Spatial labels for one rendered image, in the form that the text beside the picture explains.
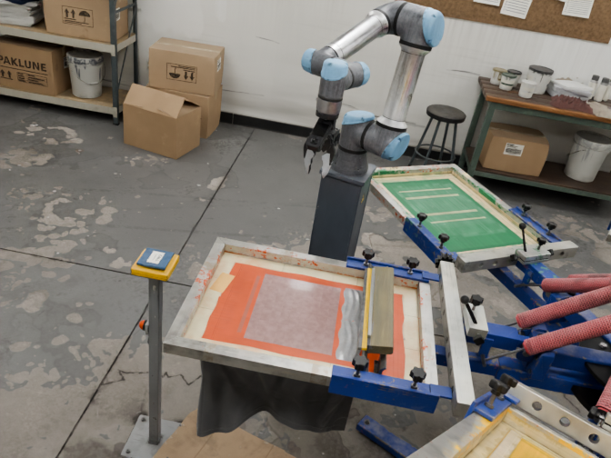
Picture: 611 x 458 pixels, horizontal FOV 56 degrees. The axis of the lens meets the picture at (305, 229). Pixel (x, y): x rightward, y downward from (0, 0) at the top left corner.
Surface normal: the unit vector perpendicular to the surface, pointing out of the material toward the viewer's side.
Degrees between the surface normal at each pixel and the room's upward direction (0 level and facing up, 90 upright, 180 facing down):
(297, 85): 90
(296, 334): 0
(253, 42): 90
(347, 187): 90
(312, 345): 0
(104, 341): 0
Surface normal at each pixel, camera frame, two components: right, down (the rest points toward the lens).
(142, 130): -0.37, 0.44
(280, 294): 0.14, -0.84
